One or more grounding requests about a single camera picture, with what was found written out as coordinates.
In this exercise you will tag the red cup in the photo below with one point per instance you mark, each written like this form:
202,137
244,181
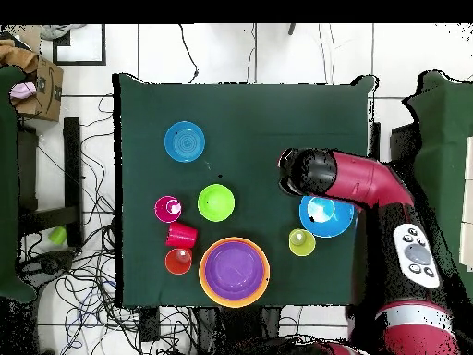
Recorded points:
181,236

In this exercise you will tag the small blue ringed bowl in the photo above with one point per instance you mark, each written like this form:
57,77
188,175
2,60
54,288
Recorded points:
184,141

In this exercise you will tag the purple bowl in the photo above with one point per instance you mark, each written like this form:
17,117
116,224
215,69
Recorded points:
234,271

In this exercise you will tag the light orange bowl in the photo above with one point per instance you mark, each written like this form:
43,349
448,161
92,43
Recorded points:
201,273

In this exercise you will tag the deep blue bowl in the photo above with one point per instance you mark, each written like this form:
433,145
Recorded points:
332,225

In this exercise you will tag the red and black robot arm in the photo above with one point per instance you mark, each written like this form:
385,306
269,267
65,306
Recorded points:
362,181

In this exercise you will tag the green bowl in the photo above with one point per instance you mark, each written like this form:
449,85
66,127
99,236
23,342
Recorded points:
216,203

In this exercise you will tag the pink cup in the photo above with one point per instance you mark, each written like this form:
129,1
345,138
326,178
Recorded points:
162,211

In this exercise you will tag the yellow cup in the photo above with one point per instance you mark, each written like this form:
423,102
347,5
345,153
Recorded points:
305,247

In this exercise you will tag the dark green tablecloth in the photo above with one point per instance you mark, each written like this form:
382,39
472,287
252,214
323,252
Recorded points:
240,103

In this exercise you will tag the orange cup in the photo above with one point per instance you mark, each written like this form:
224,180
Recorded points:
173,264

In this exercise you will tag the black floor box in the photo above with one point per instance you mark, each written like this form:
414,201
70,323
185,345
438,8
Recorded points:
149,323

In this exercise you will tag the black cabinet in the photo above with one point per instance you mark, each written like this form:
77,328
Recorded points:
402,144

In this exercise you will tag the black stand leg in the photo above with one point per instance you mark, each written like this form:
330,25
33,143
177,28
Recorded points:
291,29

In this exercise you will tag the lime green cup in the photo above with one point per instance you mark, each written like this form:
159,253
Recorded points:
58,236

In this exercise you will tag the cardboard box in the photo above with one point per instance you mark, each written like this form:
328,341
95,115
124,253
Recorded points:
48,100

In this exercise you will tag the green cloth covered table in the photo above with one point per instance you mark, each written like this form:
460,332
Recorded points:
443,129
7,185

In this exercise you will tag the white box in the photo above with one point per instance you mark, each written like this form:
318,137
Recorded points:
467,240

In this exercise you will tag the pink cloth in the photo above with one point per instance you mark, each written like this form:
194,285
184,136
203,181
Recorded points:
23,90

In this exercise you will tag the person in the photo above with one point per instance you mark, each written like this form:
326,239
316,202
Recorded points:
59,30

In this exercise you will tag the brown crumpled paper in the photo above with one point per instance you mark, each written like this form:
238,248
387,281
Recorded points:
18,55

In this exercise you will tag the black bench frame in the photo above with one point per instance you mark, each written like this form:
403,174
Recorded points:
72,166

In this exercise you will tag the black square frame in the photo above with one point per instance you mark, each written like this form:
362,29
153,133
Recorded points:
79,63

